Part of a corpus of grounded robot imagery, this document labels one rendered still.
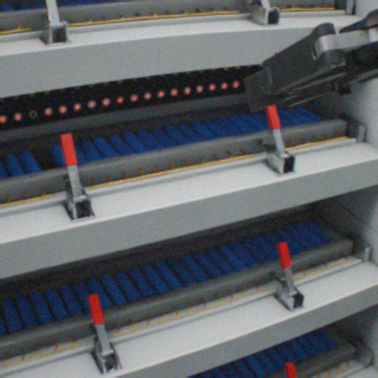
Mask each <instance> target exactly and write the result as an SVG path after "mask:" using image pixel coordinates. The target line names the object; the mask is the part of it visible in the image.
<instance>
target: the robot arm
mask: <svg viewBox="0 0 378 378"><path fill-rule="evenodd" d="M274 54H275V55H274V56H271V57H269V58H268V59H266V60H265V61H264V62H262V65H263V70H261V71H259V72H257V73H255V74H253V75H251V76H250V77H246V78H244V79H243V82H244V86H245V90H246V97H247V99H248V102H249V106H250V109H251V111H258V110H263V109H265V108H268V107H269V106H271V105H275V104H277V103H279V102H283V107H286V106H293V105H297V104H299V103H301V102H304V101H307V100H312V99H315V98H316V97H318V96H321V95H326V94H329V93H331V92H332V91H335V90H336V87H335V83H336V86H337V91H338V93H339V95H350V94H352V91H351V87H350V84H352V83H355V82H356V81H357V83H360V84H367V83H368V82H369V81H370V80H373V79H378V8H377V9H375V10H373V11H370V12H369V13H367V15H366V17H365V18H364V19H361V20H359V21H356V22H355V23H353V24H349V25H347V26H345V27H343V28H341V29H340V30H339V31H338V27H336V26H335V25H334V24H333V23H328V22H322V23H320V24H319V25H317V26H316V27H315V28H314V29H313V30H312V31H311V33H310V34H309V35H307V36H306V37H304V38H303V39H301V40H298V41H297V42H295V43H294V44H293V45H290V46H288V47H287V48H285V49H284V50H282V51H280V52H275V53H274Z"/></svg>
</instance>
